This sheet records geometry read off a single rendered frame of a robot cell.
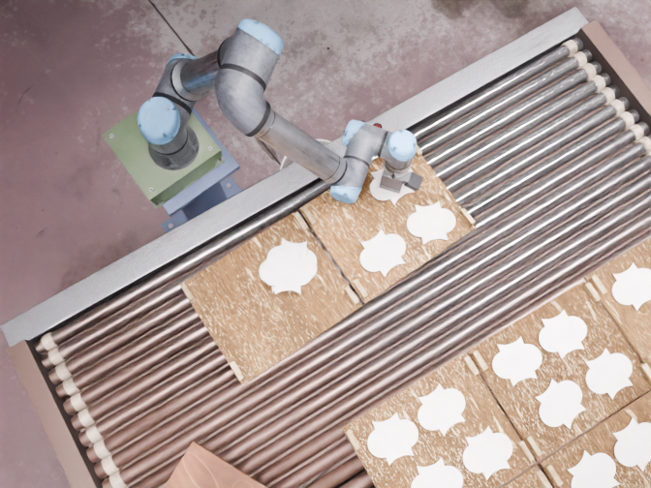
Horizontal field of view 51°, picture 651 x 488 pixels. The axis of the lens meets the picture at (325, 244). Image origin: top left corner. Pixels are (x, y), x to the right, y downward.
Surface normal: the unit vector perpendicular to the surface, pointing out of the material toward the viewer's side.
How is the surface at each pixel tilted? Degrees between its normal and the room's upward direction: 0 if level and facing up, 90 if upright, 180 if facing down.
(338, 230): 0
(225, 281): 0
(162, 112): 9
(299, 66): 0
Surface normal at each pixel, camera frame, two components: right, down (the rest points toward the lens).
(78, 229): 0.00, -0.26
